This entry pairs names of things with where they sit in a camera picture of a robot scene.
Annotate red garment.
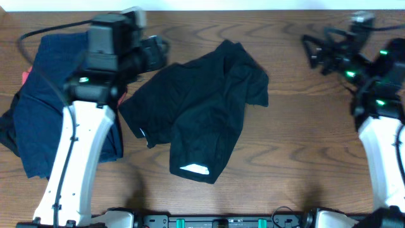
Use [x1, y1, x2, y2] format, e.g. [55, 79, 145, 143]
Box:
[22, 67, 32, 85]

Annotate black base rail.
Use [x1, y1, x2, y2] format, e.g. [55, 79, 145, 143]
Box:
[91, 207, 405, 228]

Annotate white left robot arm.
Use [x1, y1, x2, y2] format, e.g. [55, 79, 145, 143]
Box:
[25, 6, 169, 227]

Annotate navy blue folded garment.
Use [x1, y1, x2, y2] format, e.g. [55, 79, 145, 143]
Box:
[12, 31, 124, 179]

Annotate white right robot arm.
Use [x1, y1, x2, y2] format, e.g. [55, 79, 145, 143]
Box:
[300, 11, 404, 227]

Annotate black garment under pile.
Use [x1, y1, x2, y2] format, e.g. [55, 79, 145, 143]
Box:
[1, 91, 20, 157]

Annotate black shorts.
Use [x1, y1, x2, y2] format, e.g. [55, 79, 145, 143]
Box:
[119, 40, 269, 184]

